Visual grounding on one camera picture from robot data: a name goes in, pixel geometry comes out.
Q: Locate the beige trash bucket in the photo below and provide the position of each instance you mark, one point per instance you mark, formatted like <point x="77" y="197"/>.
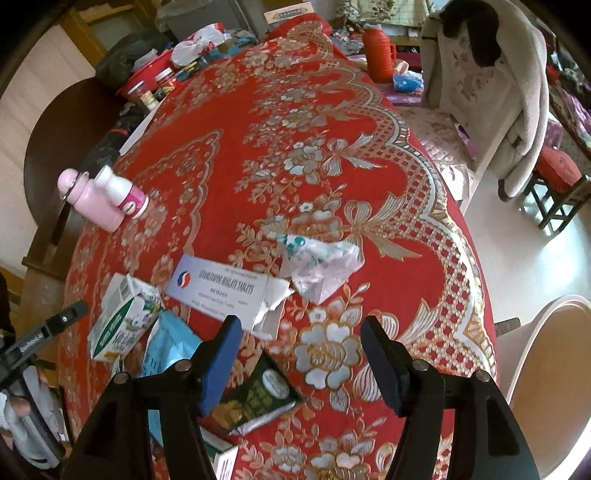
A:
<point x="545" y="376"/>

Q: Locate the operator hand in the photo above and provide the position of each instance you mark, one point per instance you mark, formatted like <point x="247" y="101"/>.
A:
<point x="20" y="406"/>

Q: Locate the small red cushioned stool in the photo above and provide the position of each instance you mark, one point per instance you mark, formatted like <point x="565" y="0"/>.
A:
<point x="559" y="189"/>

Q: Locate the white green milk carton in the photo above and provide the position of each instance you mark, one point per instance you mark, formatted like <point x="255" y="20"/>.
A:
<point x="128" y="309"/>

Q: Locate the white pink supplement bottle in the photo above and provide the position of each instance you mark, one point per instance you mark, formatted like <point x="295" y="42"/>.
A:
<point x="122" y="193"/>

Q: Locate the white green medicine box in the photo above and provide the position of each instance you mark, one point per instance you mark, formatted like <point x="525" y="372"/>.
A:
<point x="222" y="454"/>

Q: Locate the white chair with coat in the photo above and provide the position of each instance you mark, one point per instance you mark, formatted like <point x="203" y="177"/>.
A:
<point x="484" y="63"/>

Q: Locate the white medicine tablet box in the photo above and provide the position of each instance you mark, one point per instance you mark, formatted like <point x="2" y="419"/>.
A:
<point x="219" y="290"/>

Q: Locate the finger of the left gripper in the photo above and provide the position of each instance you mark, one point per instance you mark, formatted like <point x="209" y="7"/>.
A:
<point x="61" y="321"/>

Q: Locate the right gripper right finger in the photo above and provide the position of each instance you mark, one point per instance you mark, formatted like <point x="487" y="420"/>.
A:
<point x="487" y="442"/>

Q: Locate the red floral tablecloth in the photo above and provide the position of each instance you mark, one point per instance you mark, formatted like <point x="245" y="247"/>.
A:
<point x="289" y="137"/>

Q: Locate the pink thermos bottle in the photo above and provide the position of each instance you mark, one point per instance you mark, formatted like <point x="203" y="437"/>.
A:
<point x="89" y="200"/>

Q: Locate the black plastic bag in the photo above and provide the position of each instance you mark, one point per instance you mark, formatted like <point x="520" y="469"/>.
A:
<point x="116" y="67"/>

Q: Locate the dark green snack wrapper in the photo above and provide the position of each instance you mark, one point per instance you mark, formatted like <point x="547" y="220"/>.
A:
<point x="260" y="399"/>

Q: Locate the light blue snack bag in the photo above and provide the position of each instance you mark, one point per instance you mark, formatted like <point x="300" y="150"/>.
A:
<point x="170" y="340"/>

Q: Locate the crumpled printed plastic wrapper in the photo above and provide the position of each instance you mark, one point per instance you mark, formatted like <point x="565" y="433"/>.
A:
<point x="317" y="269"/>

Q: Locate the red thermos jug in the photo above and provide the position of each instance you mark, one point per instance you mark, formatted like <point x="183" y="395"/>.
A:
<point x="379" y="53"/>

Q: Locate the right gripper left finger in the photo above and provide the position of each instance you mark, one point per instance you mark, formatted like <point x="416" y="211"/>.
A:
<point x="115" y="440"/>

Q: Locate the white paper sheet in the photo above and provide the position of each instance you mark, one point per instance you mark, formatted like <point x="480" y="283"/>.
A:
<point x="136" y="135"/>

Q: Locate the red plastic basin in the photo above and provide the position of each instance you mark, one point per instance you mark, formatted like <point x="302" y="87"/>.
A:
<point x="147" y="74"/>

